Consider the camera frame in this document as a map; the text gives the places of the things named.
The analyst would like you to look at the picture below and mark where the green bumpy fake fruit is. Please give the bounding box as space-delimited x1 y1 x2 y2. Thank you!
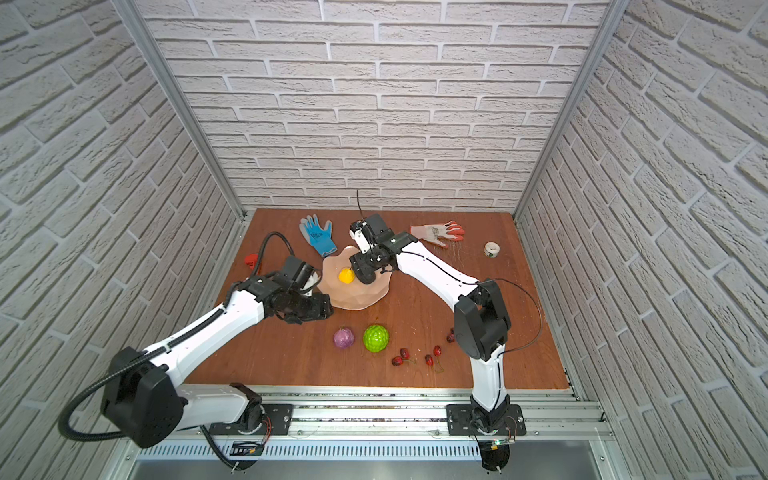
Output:
363 324 390 353

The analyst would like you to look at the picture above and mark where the blue work glove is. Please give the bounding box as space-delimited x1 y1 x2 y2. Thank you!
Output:
299 215 337 258

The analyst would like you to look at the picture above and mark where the aluminium rail frame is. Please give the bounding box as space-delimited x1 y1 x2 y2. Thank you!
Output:
98 383 625 480

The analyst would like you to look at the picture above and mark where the red white work glove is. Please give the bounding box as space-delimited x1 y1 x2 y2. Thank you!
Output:
410 221 465 248

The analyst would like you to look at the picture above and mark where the white tape roll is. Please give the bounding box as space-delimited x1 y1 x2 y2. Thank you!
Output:
484 242 501 258

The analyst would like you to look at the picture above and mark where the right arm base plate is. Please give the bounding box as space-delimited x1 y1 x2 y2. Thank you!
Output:
446 404 527 438

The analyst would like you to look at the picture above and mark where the purple fake fruit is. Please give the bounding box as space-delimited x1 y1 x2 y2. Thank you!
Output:
333 327 355 349

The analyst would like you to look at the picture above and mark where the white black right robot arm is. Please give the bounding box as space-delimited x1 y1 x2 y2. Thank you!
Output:
349 214 544 437

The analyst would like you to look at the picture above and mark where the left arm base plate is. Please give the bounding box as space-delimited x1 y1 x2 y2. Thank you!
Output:
208 403 294 437

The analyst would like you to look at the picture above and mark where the pink wavy fruit bowl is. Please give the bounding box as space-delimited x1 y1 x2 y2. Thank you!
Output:
318 246 391 311

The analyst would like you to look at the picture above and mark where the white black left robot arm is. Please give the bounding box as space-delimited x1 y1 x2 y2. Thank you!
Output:
57 255 333 448

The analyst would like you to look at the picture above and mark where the red black pipe wrench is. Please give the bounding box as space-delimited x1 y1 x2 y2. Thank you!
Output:
244 254 259 270

